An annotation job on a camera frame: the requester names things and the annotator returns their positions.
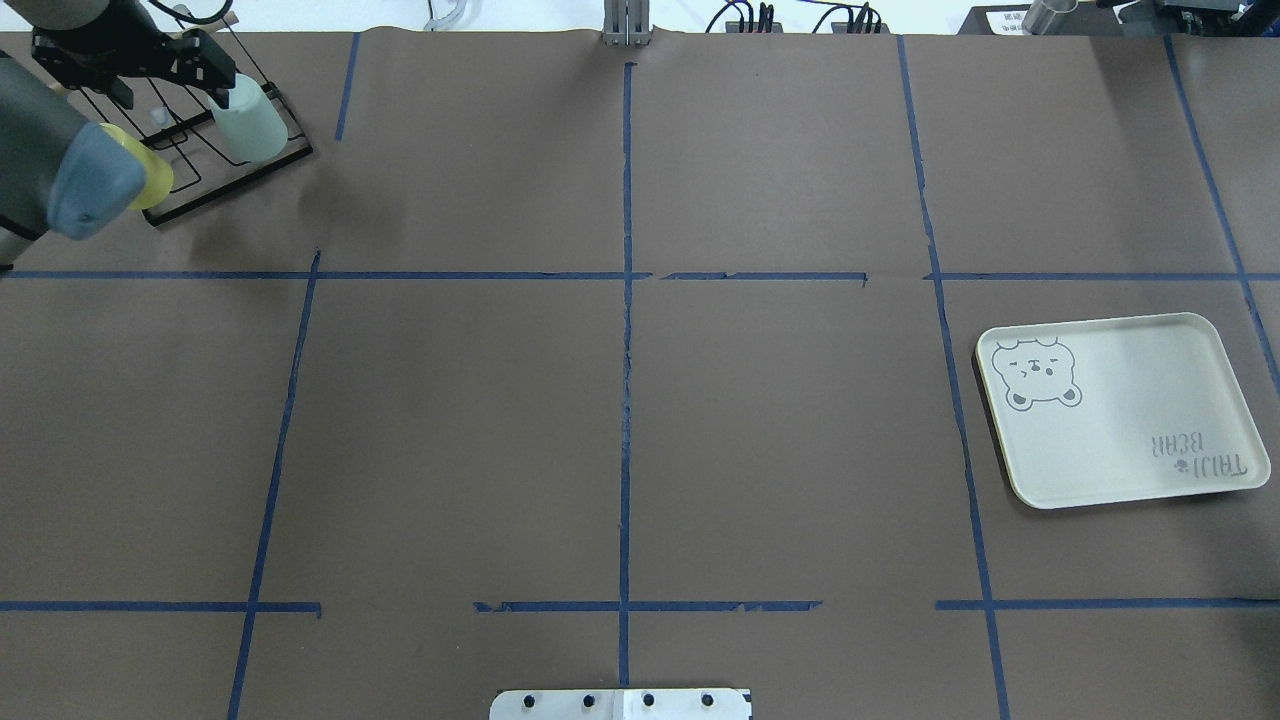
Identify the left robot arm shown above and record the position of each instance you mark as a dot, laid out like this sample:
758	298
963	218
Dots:
62	172

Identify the black wire cup rack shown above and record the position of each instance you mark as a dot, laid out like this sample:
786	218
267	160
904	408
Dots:
178	124

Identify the green cup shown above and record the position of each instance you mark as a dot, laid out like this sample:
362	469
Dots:
250	124

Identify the cream bear tray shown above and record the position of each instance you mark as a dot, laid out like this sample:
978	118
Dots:
1118	410

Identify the aluminium frame post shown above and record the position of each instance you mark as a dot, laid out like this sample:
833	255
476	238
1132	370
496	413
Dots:
627	23

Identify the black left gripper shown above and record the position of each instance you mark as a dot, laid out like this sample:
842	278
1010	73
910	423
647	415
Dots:
113	57

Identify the metal cup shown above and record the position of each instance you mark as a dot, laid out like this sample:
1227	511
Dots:
1047	17

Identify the yellow cup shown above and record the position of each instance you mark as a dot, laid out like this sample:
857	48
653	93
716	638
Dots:
158	173

